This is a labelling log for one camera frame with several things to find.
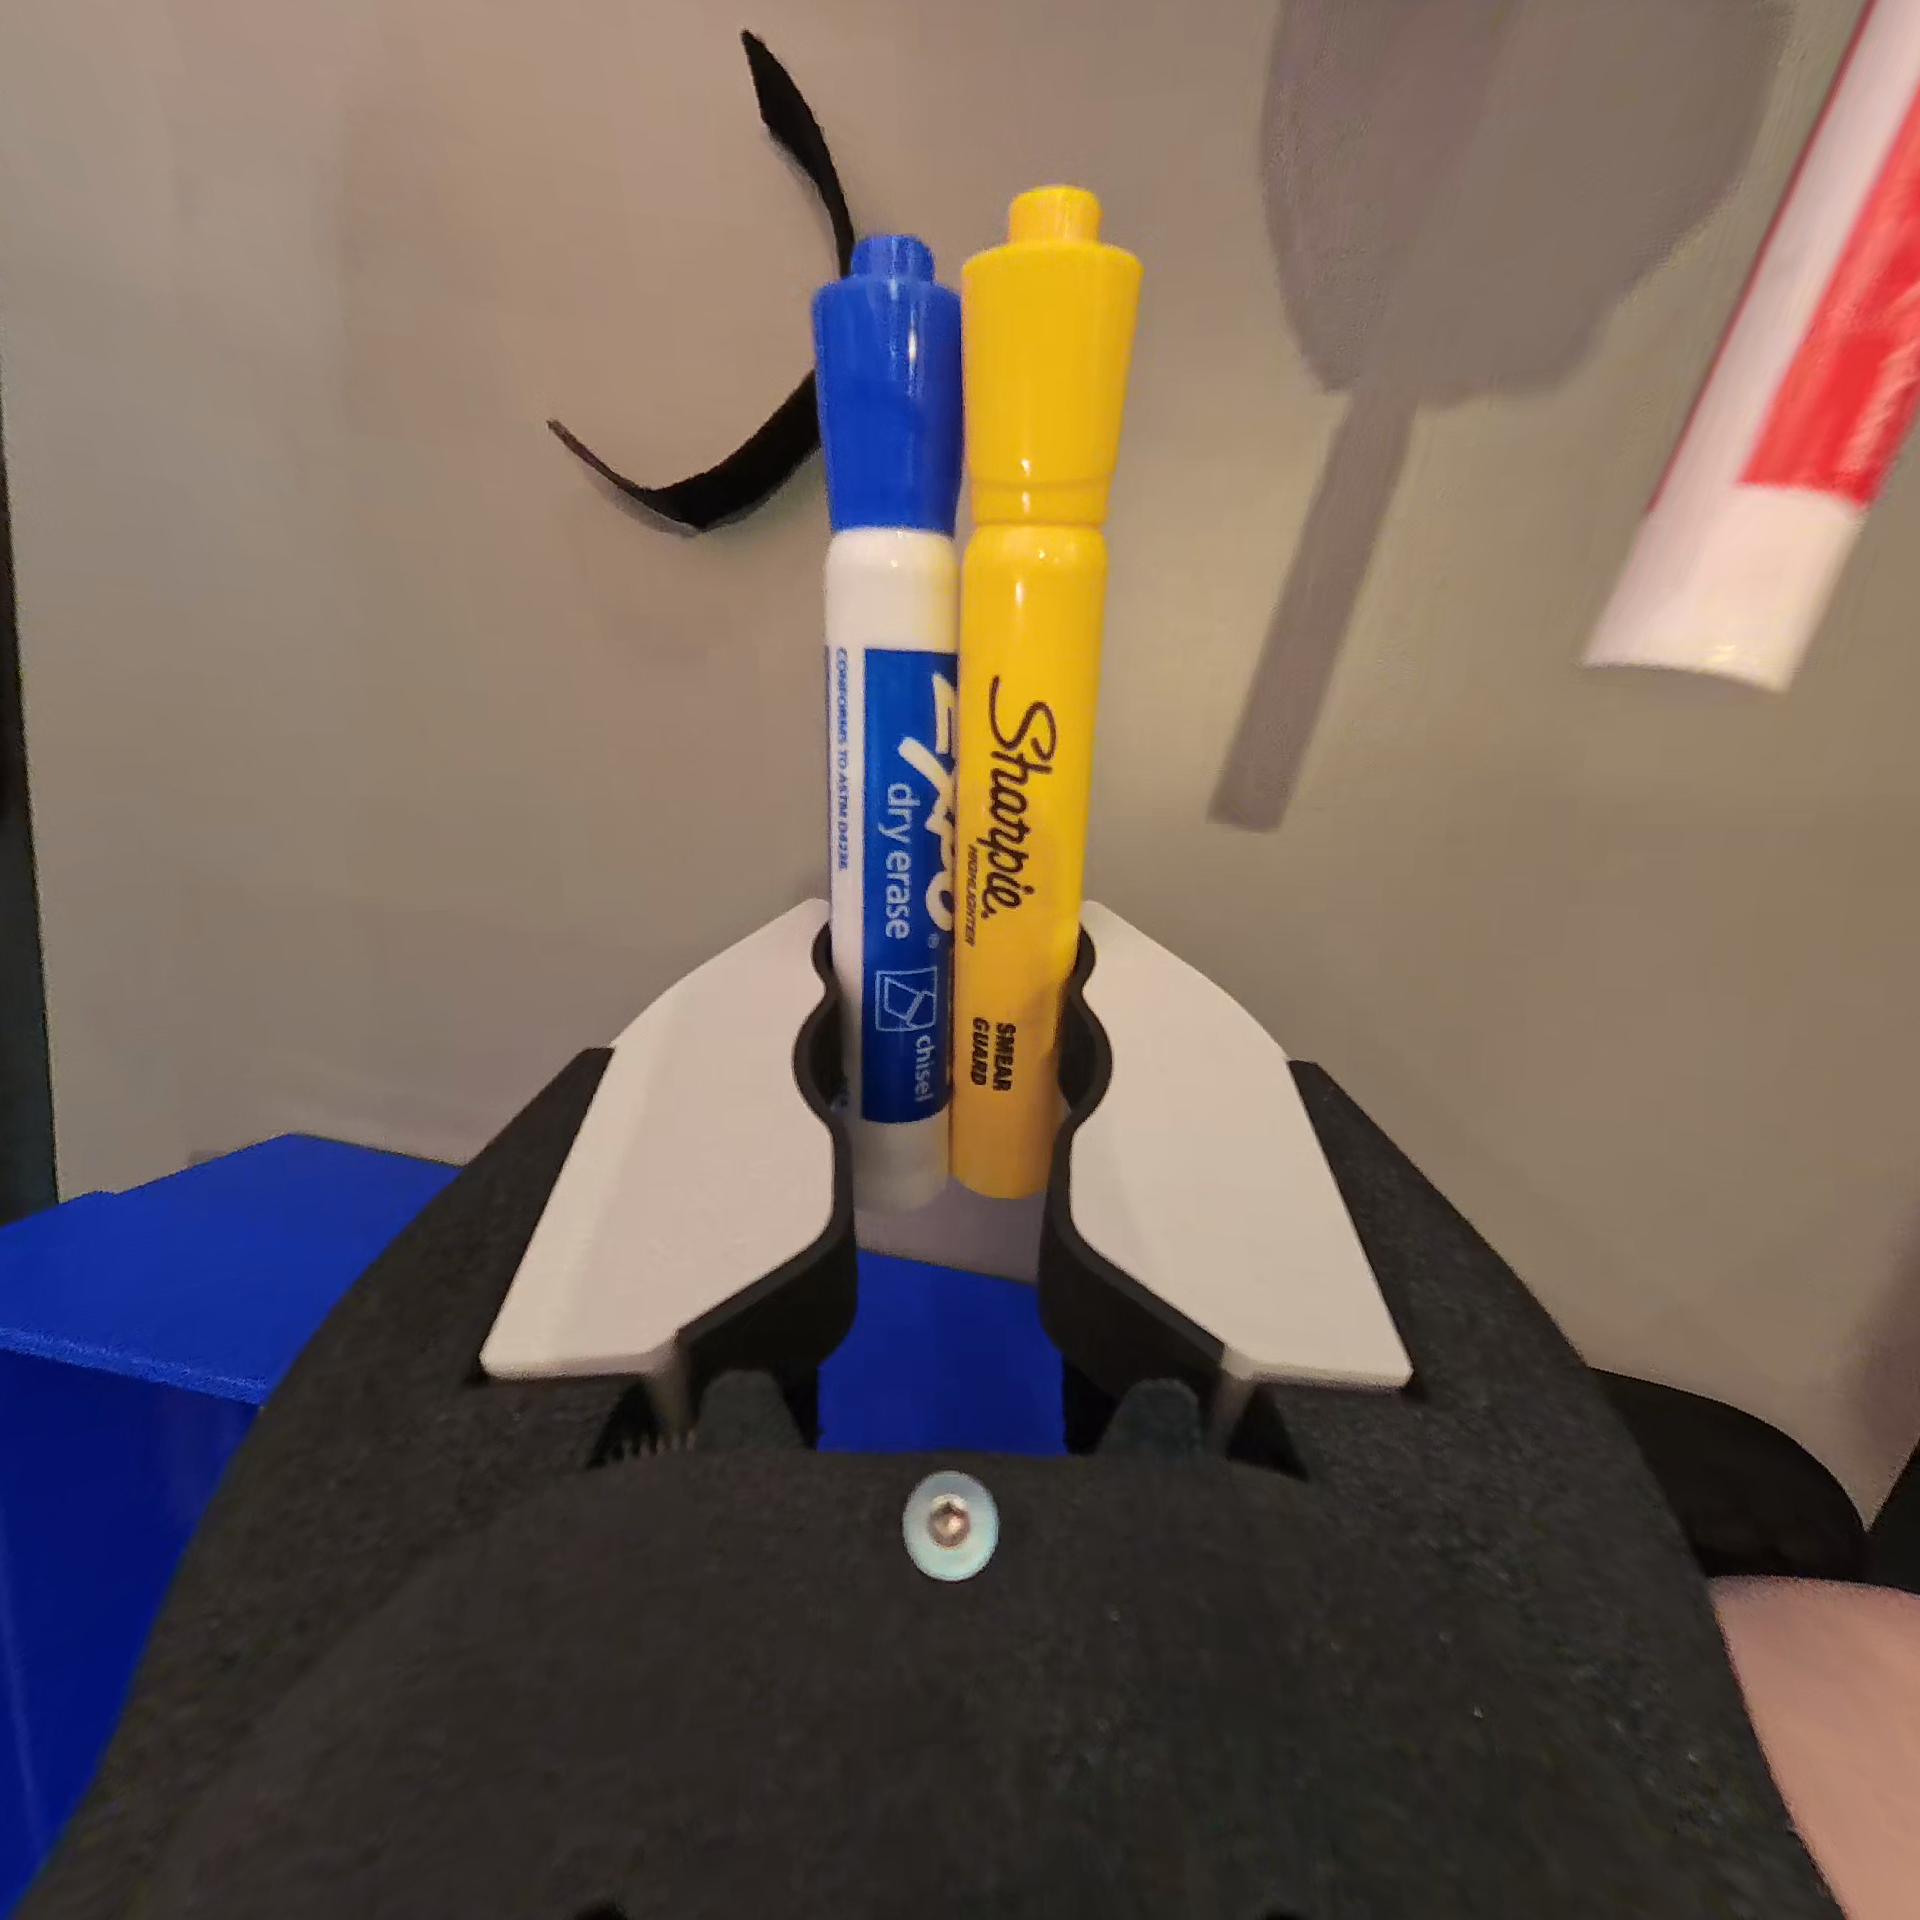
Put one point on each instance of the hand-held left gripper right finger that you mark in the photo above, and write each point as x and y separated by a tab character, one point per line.
1215	1201

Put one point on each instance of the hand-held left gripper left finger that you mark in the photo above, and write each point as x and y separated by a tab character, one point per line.
691	1201

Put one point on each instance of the blue plastic bin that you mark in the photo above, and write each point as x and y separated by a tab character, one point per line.
151	1274

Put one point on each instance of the yellow highlighter marker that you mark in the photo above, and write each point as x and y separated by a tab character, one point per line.
1034	600

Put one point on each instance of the black hook-and-loop tie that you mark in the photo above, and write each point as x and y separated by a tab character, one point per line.
705	502

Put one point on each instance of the blue dry erase marker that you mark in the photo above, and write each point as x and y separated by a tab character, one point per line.
885	421

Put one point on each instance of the red dry erase marker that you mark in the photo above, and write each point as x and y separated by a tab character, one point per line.
1830	375

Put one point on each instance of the person's left forearm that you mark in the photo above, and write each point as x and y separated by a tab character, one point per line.
1830	1724

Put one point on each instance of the black chair armrest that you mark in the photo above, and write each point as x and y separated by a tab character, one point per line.
1740	1484

